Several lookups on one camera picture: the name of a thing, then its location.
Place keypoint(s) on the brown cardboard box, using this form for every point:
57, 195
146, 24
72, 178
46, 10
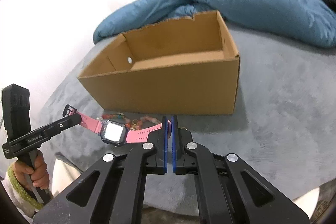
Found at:
187, 66

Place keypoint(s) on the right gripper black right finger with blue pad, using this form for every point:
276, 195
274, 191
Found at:
182, 162

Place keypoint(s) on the blue duvet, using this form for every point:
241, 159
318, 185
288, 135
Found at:
310, 21

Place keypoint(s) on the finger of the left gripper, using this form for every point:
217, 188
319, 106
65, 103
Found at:
69, 121

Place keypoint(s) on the person's left hand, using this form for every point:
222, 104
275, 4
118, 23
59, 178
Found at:
38, 174

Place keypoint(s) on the pink smart watch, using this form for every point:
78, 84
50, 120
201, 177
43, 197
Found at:
116, 129

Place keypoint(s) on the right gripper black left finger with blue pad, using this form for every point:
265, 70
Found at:
156, 162

